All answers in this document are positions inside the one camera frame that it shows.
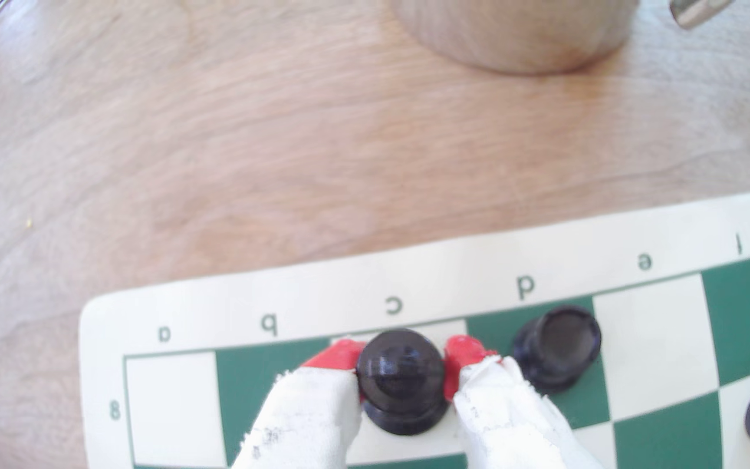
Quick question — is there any green and cream chess mat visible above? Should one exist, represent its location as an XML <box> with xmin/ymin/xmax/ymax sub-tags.
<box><xmin>78</xmin><ymin>186</ymin><xmax>750</xmax><ymax>469</ymax></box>

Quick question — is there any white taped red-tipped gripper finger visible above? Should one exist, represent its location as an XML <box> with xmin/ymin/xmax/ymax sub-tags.
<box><xmin>443</xmin><ymin>335</ymin><xmax>605</xmax><ymax>469</ymax></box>
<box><xmin>232</xmin><ymin>337</ymin><xmax>367</xmax><ymax>469</ymax></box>

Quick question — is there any black chess rook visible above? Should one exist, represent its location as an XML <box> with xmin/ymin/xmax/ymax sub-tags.
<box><xmin>512</xmin><ymin>306</ymin><xmax>603</xmax><ymax>395</ymax></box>

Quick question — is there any black chess king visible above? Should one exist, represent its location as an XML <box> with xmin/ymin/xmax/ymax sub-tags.
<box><xmin>355</xmin><ymin>328</ymin><xmax>451</xmax><ymax>436</ymax></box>

